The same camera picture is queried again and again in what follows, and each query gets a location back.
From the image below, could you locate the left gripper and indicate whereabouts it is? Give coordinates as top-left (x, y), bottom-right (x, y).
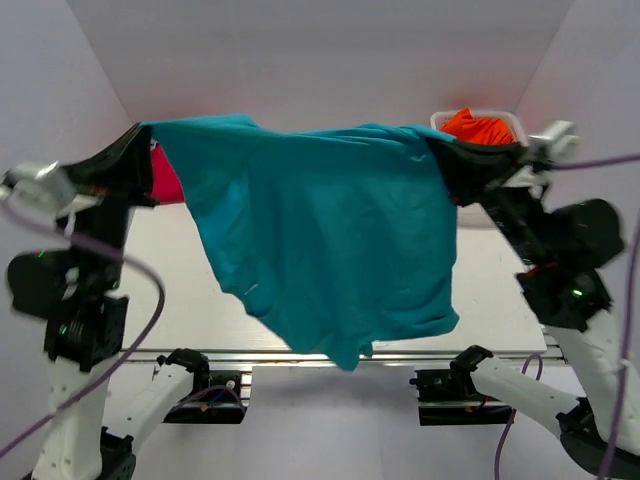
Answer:
top-left (62, 120), bottom-right (162, 289)

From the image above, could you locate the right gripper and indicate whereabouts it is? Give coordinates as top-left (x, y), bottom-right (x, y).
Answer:
top-left (425, 131), bottom-right (548, 261)

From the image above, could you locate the teal t-shirt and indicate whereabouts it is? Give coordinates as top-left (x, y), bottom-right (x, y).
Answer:
top-left (150, 115), bottom-right (458, 370)

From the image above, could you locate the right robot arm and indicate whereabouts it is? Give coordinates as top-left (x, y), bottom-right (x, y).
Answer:
top-left (429, 133), bottom-right (639, 479)

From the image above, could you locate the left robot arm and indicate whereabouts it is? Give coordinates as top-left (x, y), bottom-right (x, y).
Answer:
top-left (2, 124), bottom-right (155, 479)

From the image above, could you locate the orange t-shirt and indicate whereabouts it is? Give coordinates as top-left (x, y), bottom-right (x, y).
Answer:
top-left (440, 108), bottom-right (516, 145)

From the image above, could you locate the folded red t-shirt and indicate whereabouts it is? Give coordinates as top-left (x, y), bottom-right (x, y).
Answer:
top-left (151, 144), bottom-right (185, 205)

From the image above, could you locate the white plastic basket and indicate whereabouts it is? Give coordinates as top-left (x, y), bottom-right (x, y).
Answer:
top-left (430, 108), bottom-right (529, 146)

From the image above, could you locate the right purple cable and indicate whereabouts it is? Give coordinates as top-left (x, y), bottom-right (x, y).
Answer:
top-left (493, 153), bottom-right (640, 480)

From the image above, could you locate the purple cable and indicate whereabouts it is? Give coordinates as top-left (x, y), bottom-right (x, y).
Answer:
top-left (493, 153), bottom-right (640, 480)
top-left (0, 199), bottom-right (167, 456)

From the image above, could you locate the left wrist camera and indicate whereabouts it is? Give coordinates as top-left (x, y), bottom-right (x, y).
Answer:
top-left (1, 162), bottom-right (76, 216)

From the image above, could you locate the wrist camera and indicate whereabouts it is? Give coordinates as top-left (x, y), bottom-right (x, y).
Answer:
top-left (529, 120), bottom-right (580, 165)
top-left (1, 162), bottom-right (76, 216)

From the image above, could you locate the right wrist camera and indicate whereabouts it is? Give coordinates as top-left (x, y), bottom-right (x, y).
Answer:
top-left (529, 120), bottom-right (580, 165)

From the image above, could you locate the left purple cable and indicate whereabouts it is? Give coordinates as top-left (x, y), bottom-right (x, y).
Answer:
top-left (0, 199), bottom-right (167, 456)

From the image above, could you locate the aluminium table edge rail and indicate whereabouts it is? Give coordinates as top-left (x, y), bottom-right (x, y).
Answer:
top-left (125, 346), bottom-right (564, 368)

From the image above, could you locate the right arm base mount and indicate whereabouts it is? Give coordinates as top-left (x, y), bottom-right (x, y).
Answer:
top-left (408, 344), bottom-right (566, 428)

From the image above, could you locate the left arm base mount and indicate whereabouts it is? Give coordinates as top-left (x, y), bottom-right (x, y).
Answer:
top-left (153, 348), bottom-right (249, 425)

